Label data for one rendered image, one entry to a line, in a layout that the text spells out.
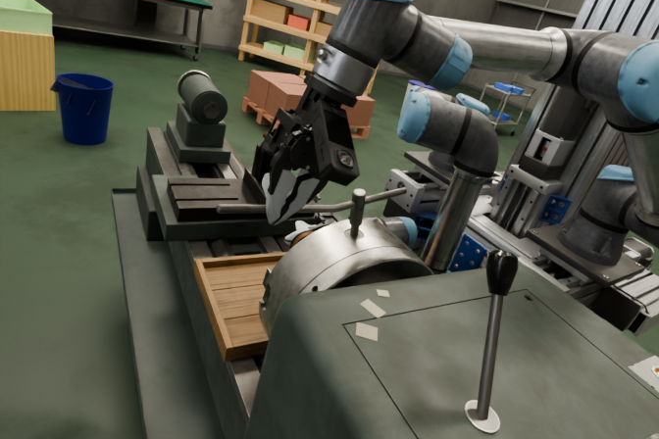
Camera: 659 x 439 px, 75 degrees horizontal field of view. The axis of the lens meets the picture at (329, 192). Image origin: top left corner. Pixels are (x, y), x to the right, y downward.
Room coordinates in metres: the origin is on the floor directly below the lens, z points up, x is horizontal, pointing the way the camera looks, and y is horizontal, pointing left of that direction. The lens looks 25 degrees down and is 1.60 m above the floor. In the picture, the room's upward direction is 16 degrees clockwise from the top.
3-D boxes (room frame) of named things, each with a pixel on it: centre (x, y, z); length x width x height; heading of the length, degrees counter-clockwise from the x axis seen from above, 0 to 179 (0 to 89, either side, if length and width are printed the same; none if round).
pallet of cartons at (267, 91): (5.19, 0.52, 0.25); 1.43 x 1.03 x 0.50; 126
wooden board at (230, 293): (0.86, 0.05, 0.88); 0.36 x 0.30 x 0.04; 124
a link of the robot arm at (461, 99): (1.42, -0.36, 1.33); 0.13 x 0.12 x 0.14; 84
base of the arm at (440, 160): (1.42, -0.37, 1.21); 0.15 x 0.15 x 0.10
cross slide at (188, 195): (1.19, 0.26, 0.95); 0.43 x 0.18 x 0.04; 124
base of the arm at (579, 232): (1.04, -0.69, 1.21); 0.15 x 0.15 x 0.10
